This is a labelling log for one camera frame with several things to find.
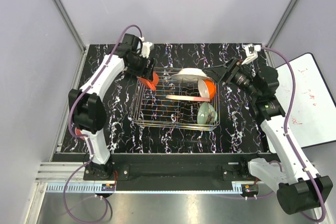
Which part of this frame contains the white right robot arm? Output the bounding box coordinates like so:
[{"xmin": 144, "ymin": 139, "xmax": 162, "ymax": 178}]
[{"xmin": 203, "ymin": 58, "xmax": 333, "ymax": 222}]

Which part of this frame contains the pink plastic cup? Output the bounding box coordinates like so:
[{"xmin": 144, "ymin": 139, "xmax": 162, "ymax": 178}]
[{"xmin": 74, "ymin": 128, "xmax": 85, "ymax": 140}]

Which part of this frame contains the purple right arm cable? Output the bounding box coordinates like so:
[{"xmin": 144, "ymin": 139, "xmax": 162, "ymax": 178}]
[{"xmin": 217, "ymin": 46, "xmax": 326, "ymax": 221}]

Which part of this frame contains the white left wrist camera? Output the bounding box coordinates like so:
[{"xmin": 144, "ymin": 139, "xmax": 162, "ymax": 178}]
[{"xmin": 140, "ymin": 41, "xmax": 154, "ymax": 59}]

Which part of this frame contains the white paper plate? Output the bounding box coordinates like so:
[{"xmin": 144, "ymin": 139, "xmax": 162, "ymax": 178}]
[{"xmin": 171, "ymin": 68, "xmax": 210, "ymax": 82}]

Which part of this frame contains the orange ceramic mug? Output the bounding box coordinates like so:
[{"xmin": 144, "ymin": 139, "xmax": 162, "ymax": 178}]
[{"xmin": 138, "ymin": 71, "xmax": 159, "ymax": 91}]

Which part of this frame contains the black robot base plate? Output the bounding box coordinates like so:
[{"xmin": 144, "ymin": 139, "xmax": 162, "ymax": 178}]
[{"xmin": 83, "ymin": 153, "xmax": 271, "ymax": 193}]

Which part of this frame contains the pink and cream plate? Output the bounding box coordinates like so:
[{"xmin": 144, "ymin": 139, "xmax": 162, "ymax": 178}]
[{"xmin": 165, "ymin": 94, "xmax": 210, "ymax": 102}]

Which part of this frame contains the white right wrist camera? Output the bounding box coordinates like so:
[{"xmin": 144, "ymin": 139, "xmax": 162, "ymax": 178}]
[{"xmin": 242, "ymin": 44, "xmax": 261, "ymax": 65}]

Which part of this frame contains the green ceramic bowl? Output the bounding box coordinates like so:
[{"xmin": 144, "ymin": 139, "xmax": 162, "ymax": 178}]
[{"xmin": 197, "ymin": 102, "xmax": 218, "ymax": 125}]

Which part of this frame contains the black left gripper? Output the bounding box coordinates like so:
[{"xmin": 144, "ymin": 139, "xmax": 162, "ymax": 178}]
[{"xmin": 128, "ymin": 52, "xmax": 156, "ymax": 81}]

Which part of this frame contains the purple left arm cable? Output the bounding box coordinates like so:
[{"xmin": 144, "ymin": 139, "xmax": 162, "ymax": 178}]
[{"xmin": 62, "ymin": 25, "xmax": 145, "ymax": 223}]

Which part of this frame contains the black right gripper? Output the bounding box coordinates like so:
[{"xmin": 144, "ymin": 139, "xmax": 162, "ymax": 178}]
[{"xmin": 202, "ymin": 57, "xmax": 260, "ymax": 99}]

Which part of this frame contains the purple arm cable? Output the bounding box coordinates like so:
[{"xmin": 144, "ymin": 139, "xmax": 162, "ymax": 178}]
[
  {"xmin": 62, "ymin": 25, "xmax": 145, "ymax": 223},
  {"xmin": 217, "ymin": 46, "xmax": 326, "ymax": 221}
]

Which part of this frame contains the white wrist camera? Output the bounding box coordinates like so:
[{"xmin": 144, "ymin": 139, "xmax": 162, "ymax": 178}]
[
  {"xmin": 140, "ymin": 41, "xmax": 154, "ymax": 59},
  {"xmin": 242, "ymin": 44, "xmax": 261, "ymax": 65}
]

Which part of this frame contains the wire dish rack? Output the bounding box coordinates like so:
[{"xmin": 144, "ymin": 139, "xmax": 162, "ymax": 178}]
[{"xmin": 131, "ymin": 67, "xmax": 220, "ymax": 131}]

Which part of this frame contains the orange and white bowl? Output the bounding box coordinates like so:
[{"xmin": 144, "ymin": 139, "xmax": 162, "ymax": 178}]
[{"xmin": 197, "ymin": 79, "xmax": 216, "ymax": 100}]

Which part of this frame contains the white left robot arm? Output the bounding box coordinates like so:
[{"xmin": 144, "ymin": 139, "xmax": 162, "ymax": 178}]
[{"xmin": 68, "ymin": 34, "xmax": 154, "ymax": 180}]

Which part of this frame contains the white whiteboard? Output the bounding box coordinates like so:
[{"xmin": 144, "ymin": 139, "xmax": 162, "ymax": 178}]
[{"xmin": 288, "ymin": 53, "xmax": 335, "ymax": 147}]

